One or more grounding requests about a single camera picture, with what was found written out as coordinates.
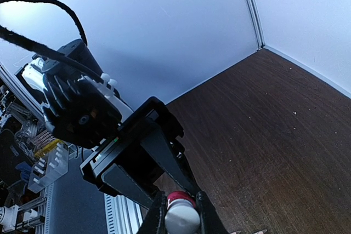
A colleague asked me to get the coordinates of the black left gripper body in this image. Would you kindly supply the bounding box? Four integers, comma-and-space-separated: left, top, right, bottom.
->
81, 96, 184, 189

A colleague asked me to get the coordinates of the white nail polish cap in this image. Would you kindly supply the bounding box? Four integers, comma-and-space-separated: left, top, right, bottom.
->
165, 199, 200, 234

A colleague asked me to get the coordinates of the clear plastic parts bin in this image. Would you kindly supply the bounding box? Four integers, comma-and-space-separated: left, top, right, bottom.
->
28, 142, 69, 193

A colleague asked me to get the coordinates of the mannequin hand with long nails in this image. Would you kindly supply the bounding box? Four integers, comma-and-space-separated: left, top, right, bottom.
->
231, 229, 268, 234

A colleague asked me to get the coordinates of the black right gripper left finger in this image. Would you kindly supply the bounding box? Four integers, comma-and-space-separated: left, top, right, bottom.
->
137, 191, 167, 234

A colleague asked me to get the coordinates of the left aluminium corner post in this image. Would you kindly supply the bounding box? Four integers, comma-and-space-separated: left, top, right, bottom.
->
246, 0, 265, 49

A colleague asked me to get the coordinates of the aluminium front frame rail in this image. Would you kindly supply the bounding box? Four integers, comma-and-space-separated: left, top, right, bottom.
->
16, 184, 145, 234

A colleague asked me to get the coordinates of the black braided left cable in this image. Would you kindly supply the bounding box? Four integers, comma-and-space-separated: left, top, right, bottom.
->
0, 0, 102, 78

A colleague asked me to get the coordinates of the red nail polish bottle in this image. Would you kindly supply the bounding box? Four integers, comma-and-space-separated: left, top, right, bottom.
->
167, 191, 196, 209

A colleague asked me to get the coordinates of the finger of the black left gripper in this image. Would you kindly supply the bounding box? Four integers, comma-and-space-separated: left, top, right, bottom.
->
140, 128, 199, 195
100, 162, 158, 209

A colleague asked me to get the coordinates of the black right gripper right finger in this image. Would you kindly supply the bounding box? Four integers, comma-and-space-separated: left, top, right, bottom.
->
196, 191, 228, 234

